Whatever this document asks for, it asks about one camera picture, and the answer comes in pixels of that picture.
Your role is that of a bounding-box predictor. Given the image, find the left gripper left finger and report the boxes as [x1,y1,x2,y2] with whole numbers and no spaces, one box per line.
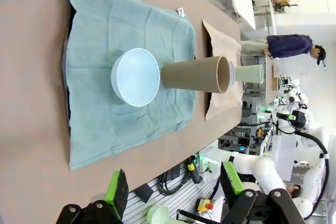
[56,168,130,224]

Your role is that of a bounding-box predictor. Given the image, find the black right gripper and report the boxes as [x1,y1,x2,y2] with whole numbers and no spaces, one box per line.
[276,109,308,132]

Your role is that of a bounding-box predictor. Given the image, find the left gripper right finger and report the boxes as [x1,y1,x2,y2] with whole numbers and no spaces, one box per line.
[219,160,307,224]

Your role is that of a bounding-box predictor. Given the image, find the mint green tall cup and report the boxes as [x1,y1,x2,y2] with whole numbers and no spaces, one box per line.
[234,63,265,84]

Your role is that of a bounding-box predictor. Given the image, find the grey blue bowl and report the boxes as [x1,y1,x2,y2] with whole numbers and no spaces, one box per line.
[227,60,236,89]

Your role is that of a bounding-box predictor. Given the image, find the beige cloth mat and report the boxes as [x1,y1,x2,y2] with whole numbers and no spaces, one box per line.
[201,19,244,122]

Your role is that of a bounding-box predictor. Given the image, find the tan tall cup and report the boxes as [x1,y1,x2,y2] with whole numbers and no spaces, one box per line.
[160,55,231,95]

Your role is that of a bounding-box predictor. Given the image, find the light blue bowl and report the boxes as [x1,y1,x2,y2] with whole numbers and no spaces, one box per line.
[110,47,161,108]

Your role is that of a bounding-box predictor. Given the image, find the green cloth mat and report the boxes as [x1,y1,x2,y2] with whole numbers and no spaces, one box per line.
[64,0,197,172]

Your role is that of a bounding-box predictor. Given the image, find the dark brown serving tray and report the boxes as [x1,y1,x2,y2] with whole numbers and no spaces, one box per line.
[60,5,77,137]

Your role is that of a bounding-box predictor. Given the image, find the grey equipment rack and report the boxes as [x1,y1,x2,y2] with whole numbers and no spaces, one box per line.
[217,94,267,155]

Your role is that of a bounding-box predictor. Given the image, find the black yellow hand tool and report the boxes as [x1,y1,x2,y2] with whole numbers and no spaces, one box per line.
[186,155,203,184]

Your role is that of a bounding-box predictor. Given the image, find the yellow emergency stop box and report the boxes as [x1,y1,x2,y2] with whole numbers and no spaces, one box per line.
[196,197,215,213]

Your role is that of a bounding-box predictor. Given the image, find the white cabinet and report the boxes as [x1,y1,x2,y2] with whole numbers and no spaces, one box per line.
[271,135,298,182]

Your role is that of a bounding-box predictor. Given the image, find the pale green cup lower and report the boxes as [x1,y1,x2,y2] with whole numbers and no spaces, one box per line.
[146,205,190,224]

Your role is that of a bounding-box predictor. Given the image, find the seated person with dark hair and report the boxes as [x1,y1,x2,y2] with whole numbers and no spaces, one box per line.
[285,183,302,199]

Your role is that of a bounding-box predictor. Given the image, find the person in dark blue shirt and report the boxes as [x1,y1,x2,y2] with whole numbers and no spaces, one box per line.
[240,34,328,71]

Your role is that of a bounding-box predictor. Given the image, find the coiled black cable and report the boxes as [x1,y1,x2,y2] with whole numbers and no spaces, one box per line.
[158,163,190,196]

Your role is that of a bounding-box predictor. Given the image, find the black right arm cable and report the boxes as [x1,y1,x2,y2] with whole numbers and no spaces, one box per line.
[278,123,330,209]

